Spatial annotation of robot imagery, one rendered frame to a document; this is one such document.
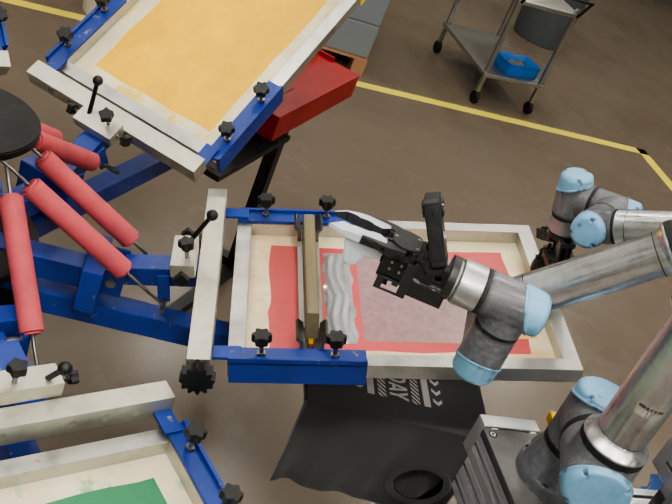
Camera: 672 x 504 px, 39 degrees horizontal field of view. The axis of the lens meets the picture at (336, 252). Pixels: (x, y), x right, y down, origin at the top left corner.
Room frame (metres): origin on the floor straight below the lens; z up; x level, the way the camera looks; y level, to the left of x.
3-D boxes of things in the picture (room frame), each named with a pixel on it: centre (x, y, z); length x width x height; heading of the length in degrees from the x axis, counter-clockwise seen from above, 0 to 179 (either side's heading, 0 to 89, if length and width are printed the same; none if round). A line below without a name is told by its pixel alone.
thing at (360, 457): (1.80, -0.29, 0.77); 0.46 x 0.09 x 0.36; 105
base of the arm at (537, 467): (1.42, -0.55, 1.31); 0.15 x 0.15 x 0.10
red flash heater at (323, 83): (3.06, 0.47, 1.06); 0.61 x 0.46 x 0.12; 165
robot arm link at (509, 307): (1.28, -0.29, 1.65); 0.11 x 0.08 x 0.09; 90
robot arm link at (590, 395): (1.41, -0.55, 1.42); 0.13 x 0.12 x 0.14; 0
